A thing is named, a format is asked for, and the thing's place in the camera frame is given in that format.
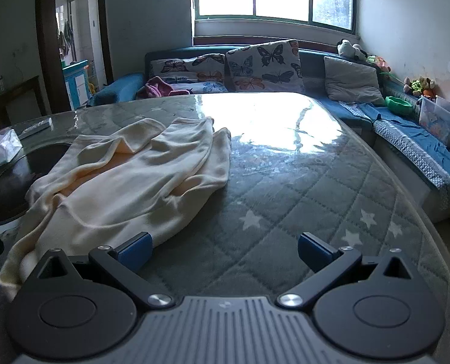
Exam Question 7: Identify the clear plastic box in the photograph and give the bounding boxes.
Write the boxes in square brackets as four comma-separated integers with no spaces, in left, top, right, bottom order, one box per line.
[418,96,450,147]

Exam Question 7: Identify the blue sofa cover cloth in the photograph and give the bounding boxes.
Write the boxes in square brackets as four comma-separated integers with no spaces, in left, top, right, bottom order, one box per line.
[338,100,450,187]

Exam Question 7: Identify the cream garment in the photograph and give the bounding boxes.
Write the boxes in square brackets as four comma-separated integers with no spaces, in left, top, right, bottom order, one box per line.
[0,117,232,301]

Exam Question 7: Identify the blue sofa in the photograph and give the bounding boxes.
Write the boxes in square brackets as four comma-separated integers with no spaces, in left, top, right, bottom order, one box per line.
[86,40,450,221]

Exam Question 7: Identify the magenta cloth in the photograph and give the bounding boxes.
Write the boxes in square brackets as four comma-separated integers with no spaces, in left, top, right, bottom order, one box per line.
[135,76,194,100]

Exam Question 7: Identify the green bowl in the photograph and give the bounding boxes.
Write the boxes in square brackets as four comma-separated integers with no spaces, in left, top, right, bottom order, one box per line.
[385,96,415,115]

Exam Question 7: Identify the butterfly print pillow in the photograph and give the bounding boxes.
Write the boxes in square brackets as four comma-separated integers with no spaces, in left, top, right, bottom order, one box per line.
[148,54,228,94]
[225,40,306,94]

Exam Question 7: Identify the dark wooden door frame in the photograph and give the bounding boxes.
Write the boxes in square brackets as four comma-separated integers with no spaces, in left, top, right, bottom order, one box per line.
[35,0,114,115]

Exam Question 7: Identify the orange green plush toy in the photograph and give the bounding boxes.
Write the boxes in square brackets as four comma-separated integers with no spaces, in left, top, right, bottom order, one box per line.
[366,55,393,76]

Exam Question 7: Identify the black round table inset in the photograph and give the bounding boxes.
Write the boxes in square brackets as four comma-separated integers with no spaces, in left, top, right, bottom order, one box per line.
[0,142,75,225]

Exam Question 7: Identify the hanging towels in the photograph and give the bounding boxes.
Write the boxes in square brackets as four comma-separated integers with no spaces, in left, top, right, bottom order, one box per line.
[58,21,74,62]

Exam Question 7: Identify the panda plush toy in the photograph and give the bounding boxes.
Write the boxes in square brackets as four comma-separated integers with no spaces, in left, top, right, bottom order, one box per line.
[336,39,370,62]

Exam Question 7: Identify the grey pillow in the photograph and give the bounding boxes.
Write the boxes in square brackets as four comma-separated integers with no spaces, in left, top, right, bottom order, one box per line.
[323,56,387,107]

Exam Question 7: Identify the plush toys on sofa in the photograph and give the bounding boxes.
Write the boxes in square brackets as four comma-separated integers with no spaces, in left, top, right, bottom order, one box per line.
[403,77,436,99]

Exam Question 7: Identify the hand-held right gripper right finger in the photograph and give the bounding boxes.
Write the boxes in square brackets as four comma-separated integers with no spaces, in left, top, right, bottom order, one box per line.
[276,232,429,309]

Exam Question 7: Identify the blue cabinet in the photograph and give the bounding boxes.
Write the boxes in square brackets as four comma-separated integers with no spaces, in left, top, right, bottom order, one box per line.
[62,60,91,111]

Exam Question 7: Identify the grey patterned cloth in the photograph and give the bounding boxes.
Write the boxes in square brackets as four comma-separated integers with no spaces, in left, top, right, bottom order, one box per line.
[372,119,450,210]

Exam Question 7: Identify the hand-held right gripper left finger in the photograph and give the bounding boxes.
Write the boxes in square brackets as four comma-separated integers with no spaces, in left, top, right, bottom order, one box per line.
[20,232,174,309]

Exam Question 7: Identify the grey remote control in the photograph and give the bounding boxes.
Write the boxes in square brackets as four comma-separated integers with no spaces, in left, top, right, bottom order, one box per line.
[19,119,52,138]

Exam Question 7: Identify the dark wooden sideboard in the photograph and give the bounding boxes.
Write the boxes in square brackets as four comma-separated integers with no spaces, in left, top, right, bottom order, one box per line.
[0,76,46,134]

